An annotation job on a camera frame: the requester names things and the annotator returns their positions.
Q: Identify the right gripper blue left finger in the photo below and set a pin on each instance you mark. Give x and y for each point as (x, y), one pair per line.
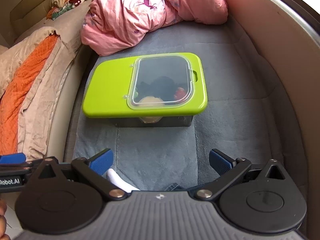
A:
(90, 172)

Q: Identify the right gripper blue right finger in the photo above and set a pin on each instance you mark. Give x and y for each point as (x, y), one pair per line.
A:
(230, 172)

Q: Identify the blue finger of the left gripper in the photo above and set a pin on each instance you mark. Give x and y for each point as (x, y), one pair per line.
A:
(17, 158)

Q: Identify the smoky transparent storage box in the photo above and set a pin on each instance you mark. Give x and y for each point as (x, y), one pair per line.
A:
(166, 121)

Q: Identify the round white blue container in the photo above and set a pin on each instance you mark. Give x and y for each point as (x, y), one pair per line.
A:
(149, 102)

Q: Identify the red plush doll keychain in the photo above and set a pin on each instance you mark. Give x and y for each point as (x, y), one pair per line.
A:
(180, 94)

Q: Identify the black plush toy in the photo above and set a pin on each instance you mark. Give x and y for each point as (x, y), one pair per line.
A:
(162, 87)

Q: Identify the lime green box lid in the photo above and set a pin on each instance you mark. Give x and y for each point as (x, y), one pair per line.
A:
(110, 91)

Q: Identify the person's left hand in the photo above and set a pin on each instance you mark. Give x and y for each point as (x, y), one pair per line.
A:
(3, 222)

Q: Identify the white sock foot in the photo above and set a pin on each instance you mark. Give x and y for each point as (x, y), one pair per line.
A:
(116, 180)

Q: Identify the right leg blue jeans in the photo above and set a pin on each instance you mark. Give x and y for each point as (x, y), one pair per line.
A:
(177, 187)

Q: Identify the grey blue bed sheet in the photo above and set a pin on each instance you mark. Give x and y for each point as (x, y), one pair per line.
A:
(248, 115)

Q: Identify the orange and beige blanket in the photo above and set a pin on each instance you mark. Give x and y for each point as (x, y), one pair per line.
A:
(40, 78)

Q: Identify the pink duvet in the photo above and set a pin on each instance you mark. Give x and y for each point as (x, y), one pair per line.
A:
(113, 25)

